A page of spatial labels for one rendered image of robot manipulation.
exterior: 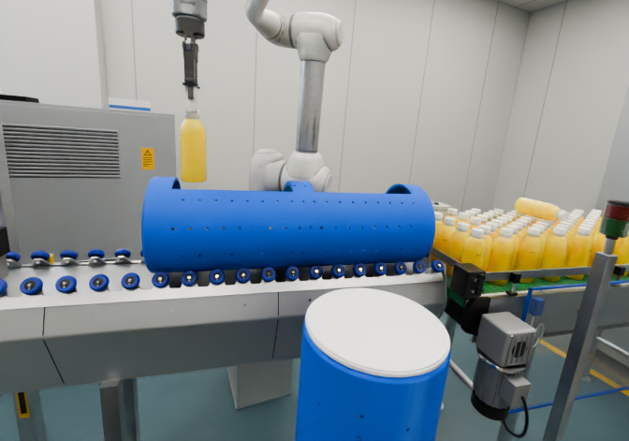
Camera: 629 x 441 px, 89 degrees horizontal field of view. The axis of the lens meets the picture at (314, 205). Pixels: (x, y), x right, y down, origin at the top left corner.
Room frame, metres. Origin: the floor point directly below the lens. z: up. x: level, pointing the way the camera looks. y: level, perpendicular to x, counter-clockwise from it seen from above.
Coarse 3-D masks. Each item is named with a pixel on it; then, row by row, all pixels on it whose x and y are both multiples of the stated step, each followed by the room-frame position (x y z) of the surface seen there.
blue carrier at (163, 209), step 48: (192, 192) 0.85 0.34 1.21; (240, 192) 0.89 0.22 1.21; (288, 192) 0.93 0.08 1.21; (144, 240) 0.77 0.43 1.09; (192, 240) 0.80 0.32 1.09; (240, 240) 0.83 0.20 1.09; (288, 240) 0.87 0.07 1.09; (336, 240) 0.91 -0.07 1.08; (384, 240) 0.95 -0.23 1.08; (432, 240) 1.00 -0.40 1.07
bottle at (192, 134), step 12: (192, 120) 0.91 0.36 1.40; (180, 132) 0.91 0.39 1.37; (192, 132) 0.89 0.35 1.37; (204, 132) 0.92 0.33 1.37; (192, 144) 0.89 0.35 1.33; (204, 144) 0.92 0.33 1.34; (192, 156) 0.89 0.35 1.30; (204, 156) 0.92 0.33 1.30; (192, 168) 0.89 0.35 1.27; (204, 168) 0.92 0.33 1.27; (192, 180) 0.89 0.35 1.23; (204, 180) 0.92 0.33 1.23
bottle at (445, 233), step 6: (444, 222) 1.21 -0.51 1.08; (444, 228) 1.19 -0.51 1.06; (450, 228) 1.18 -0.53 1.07; (438, 234) 1.20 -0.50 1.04; (444, 234) 1.18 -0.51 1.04; (450, 234) 1.17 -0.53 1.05; (438, 240) 1.20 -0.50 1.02; (444, 240) 1.18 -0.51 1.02; (438, 246) 1.19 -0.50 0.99; (444, 246) 1.17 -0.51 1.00; (444, 252) 1.17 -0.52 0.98; (438, 258) 1.18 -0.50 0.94
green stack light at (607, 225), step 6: (606, 222) 0.91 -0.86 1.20; (612, 222) 0.90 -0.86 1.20; (618, 222) 0.89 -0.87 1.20; (624, 222) 0.88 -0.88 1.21; (600, 228) 0.92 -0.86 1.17; (606, 228) 0.91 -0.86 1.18; (612, 228) 0.89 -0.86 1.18; (618, 228) 0.89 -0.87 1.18; (624, 228) 0.88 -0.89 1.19; (606, 234) 0.90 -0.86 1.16; (612, 234) 0.89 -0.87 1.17; (618, 234) 0.88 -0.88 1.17; (624, 234) 0.88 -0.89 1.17
